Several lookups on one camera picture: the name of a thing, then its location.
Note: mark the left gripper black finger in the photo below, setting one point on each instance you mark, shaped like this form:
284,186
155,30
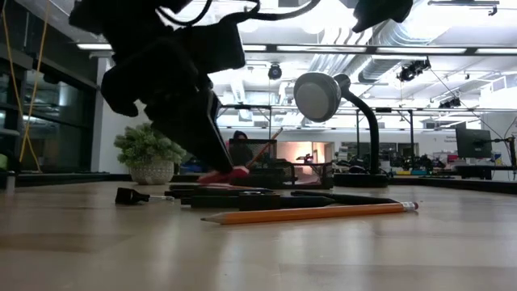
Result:
194,133
217,107

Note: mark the black ballpoint pen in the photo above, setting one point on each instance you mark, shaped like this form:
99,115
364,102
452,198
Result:
347,198
226,202
202,192

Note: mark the black binder clip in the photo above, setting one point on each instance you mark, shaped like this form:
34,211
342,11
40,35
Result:
129,196

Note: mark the black mesh desk organizer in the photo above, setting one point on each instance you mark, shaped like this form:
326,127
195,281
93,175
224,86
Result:
278,178

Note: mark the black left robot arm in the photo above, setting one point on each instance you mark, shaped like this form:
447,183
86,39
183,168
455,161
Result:
105,16

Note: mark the person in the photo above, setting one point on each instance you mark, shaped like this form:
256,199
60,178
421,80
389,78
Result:
240,134

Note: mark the green potted plant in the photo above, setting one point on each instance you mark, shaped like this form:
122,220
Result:
149,149

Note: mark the black ceiling spotlight cluster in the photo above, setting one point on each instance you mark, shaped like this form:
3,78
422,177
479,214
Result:
412,72

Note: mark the black gooseneck desk lamp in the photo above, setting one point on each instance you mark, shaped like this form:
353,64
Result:
317,97

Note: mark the black computer monitor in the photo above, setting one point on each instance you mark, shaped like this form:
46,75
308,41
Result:
472,143

